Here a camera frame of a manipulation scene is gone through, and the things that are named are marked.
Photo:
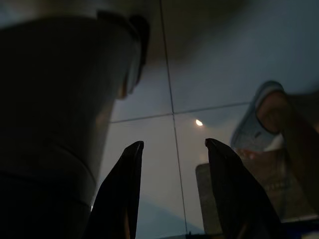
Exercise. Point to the light blue shoe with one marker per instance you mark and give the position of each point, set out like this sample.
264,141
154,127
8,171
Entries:
246,132

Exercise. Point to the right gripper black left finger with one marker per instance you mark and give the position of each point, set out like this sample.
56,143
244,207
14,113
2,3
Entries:
119,194

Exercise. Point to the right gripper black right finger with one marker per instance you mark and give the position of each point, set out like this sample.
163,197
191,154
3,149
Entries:
231,194

